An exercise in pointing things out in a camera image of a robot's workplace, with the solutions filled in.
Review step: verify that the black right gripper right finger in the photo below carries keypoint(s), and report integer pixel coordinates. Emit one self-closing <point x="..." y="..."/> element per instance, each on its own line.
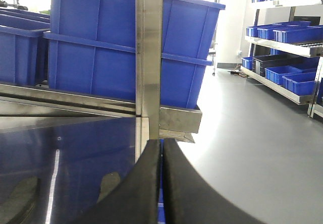
<point x="188" y="198"/>

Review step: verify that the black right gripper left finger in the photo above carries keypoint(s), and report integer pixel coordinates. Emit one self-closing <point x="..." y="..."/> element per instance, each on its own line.
<point x="135" y="198"/>

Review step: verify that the blue plastic crate right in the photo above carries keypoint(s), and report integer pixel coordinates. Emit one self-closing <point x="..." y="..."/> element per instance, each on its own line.
<point x="92" y="45"/>

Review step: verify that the blue plastic crate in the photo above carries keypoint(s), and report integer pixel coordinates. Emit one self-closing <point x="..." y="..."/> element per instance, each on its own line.
<point x="92" y="45"/>
<point x="24" y="50"/>

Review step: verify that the steel shelving rack with bins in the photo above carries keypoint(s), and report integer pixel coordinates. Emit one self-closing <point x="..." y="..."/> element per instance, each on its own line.
<point x="287" y="56"/>

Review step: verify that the blue plastic crate left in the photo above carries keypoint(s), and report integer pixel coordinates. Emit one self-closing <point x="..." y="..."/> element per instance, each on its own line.
<point x="24" y="50"/>

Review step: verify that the steel rack frame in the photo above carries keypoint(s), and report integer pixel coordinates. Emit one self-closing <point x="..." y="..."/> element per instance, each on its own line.
<point x="153" y="120"/>

